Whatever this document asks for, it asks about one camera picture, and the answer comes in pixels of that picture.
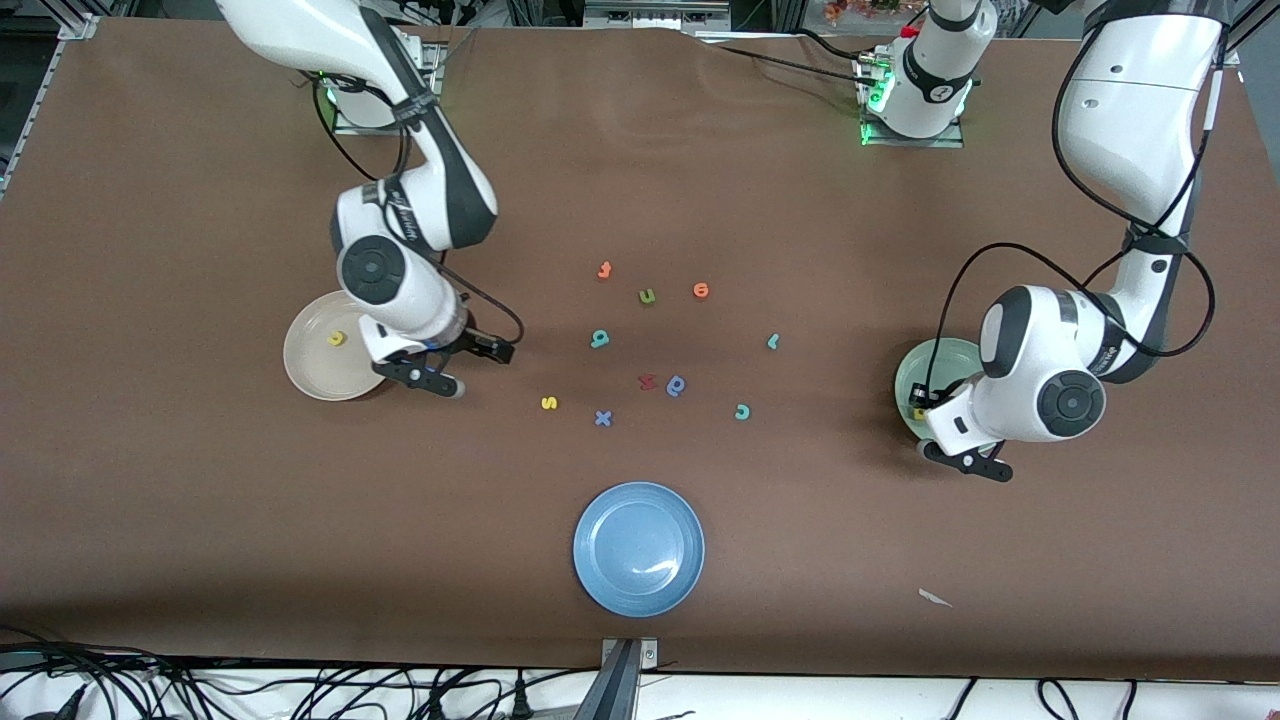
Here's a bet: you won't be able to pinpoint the aluminium frame rail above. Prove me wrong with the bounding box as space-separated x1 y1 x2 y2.
1215 0 1280 63
0 14 101 193

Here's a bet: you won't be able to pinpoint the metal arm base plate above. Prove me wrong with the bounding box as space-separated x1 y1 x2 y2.
330 40 443 135
856 50 967 149

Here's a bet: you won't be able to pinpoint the orange artificial flowers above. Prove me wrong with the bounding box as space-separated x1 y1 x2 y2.
825 0 901 25

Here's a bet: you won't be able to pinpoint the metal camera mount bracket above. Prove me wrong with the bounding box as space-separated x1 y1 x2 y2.
575 637 659 720

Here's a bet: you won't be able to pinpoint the beige brown round plate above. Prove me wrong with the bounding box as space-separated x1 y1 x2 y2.
283 289 397 402

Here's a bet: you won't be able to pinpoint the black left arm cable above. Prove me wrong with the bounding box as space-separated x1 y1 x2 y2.
925 20 1218 401

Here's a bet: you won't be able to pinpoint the black base power cable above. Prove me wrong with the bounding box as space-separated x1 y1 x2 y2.
715 44 879 89

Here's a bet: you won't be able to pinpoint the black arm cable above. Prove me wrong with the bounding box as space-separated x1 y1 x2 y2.
312 70 525 347
925 20 1218 401

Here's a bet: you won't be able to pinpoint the brown table cover sheet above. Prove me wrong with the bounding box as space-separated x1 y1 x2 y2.
0 18 1280 683

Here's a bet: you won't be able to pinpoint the blue round plate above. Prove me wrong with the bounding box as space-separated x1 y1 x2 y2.
573 481 706 618

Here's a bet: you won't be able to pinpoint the light green round plate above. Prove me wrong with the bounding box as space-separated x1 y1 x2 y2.
894 337 987 443

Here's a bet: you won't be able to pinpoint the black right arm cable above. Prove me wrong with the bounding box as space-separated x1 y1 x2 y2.
312 70 525 347

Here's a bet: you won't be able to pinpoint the aluminium frame profile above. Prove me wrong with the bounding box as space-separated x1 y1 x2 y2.
585 0 731 31

